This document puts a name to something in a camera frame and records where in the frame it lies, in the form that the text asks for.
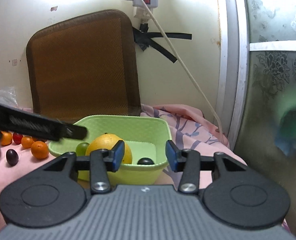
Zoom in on large yellow grapefruit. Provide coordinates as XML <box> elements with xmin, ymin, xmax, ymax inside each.
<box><xmin>85</xmin><ymin>133</ymin><xmax>133</xmax><ymax>164</ymax></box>

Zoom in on orange tangerine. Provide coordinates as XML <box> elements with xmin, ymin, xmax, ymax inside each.
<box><xmin>21</xmin><ymin>136</ymin><xmax>34</xmax><ymax>149</ymax></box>
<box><xmin>0</xmin><ymin>131</ymin><xmax>13</xmax><ymax>146</ymax></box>
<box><xmin>31</xmin><ymin>141</ymin><xmax>49</xmax><ymax>160</ymax></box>

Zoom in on green tomato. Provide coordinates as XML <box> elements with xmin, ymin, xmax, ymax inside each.
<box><xmin>75</xmin><ymin>142</ymin><xmax>89</xmax><ymax>156</ymax></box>

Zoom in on small red tomato back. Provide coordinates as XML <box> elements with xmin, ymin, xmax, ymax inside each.
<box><xmin>13</xmin><ymin>133</ymin><xmax>23</xmax><ymax>145</ymax></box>

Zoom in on dark purple plum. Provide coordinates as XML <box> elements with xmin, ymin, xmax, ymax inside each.
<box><xmin>137</xmin><ymin>157</ymin><xmax>154</xmax><ymax>165</ymax></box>
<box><xmin>6</xmin><ymin>149</ymin><xmax>19</xmax><ymax>166</ymax></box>

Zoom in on dark purple plum front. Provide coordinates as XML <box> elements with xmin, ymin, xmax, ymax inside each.
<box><xmin>137</xmin><ymin>157</ymin><xmax>154</xmax><ymax>165</ymax></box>

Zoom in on clear plastic bag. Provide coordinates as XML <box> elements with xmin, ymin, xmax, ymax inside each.
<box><xmin>0</xmin><ymin>87</ymin><xmax>18</xmax><ymax>108</ymax></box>

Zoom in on pink deer print bedsheet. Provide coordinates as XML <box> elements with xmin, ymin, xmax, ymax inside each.
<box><xmin>0</xmin><ymin>105</ymin><xmax>242</xmax><ymax>230</ymax></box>

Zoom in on green plastic basket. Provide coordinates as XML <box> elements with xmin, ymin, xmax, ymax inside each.
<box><xmin>48</xmin><ymin>114</ymin><xmax>173</xmax><ymax>186</ymax></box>

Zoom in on brown woven seat cushion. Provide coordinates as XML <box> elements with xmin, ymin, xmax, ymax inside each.
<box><xmin>26</xmin><ymin>10</ymin><xmax>141</xmax><ymax>122</ymax></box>

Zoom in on black tape strips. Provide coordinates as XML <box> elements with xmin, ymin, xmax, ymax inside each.
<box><xmin>84</xmin><ymin>0</ymin><xmax>192</xmax><ymax>64</ymax></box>

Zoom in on frosted glass window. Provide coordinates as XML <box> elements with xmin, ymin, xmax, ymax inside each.
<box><xmin>217</xmin><ymin>0</ymin><xmax>296</xmax><ymax>236</ymax></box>

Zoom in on white power cable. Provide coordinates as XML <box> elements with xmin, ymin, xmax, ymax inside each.
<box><xmin>109</xmin><ymin>0</ymin><xmax>224</xmax><ymax>134</ymax></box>

